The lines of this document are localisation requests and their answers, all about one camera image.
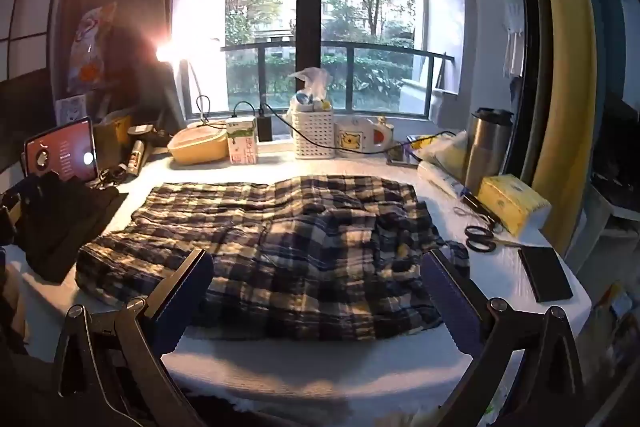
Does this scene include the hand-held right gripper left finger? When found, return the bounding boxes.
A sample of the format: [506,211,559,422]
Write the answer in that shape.
[52,248,216,427]

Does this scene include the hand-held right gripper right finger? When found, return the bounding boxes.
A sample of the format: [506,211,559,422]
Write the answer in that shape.
[421,248,586,427]

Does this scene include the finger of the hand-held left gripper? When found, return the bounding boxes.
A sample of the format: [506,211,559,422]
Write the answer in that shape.
[0,188,23,248]

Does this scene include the plaid pants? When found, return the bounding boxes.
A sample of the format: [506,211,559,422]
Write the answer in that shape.
[76,175,472,342]

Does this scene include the dark folded cloth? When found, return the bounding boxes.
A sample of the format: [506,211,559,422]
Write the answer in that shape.
[15,172,121,284]

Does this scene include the black scissors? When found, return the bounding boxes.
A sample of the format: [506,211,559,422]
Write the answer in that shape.
[455,194,521,254]

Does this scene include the tablet with red screen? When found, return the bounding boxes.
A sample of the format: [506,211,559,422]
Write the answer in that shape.
[24,117,100,184]

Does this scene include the black phone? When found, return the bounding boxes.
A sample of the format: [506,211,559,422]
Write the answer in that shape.
[517,246,574,303]

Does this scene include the yellow tissue pack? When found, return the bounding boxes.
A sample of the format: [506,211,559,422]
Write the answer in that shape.
[477,174,551,236]

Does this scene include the white plastic packet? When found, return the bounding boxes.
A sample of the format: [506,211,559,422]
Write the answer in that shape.
[417,162,468,198]

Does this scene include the small white cartoon box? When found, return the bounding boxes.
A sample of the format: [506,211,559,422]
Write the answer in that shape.
[54,94,91,125]

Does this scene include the brown cardboard box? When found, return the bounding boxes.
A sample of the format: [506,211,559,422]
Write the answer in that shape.
[92,109,133,152]

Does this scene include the small spray bottle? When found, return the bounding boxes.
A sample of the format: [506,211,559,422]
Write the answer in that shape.
[127,139,146,178]

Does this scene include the white textured tablecloth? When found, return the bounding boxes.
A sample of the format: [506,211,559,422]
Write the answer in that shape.
[15,152,593,408]

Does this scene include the yellow lidded container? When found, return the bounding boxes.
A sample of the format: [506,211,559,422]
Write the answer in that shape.
[167,127,231,166]

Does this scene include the white yellow plastic bag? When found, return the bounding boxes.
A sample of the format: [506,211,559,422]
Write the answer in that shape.
[410,129,471,168]

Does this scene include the steel thermos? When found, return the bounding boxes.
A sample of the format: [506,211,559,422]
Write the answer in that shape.
[464,108,515,195]

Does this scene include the purple packet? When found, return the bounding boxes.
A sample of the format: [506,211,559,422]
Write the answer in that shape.
[400,137,426,162]

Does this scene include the white green milk carton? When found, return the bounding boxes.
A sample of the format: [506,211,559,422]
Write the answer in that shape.
[226,116,260,165]

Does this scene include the black device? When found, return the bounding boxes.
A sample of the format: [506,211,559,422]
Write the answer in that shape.
[127,124,170,152]

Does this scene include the colourful snack bag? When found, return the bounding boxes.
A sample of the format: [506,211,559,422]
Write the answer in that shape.
[67,4,117,95]

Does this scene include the white plastic basket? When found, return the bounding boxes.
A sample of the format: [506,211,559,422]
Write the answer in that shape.
[291,107,335,159]

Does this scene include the black balcony railing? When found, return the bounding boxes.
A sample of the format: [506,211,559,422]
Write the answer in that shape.
[220,41,458,118]

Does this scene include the hanging laundry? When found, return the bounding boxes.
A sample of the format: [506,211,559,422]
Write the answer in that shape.
[502,0,526,78]

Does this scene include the black cable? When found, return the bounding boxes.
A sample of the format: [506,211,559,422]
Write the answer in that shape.
[262,103,351,148]

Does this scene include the black window frame post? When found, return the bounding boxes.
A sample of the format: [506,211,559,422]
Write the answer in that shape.
[297,0,323,118]

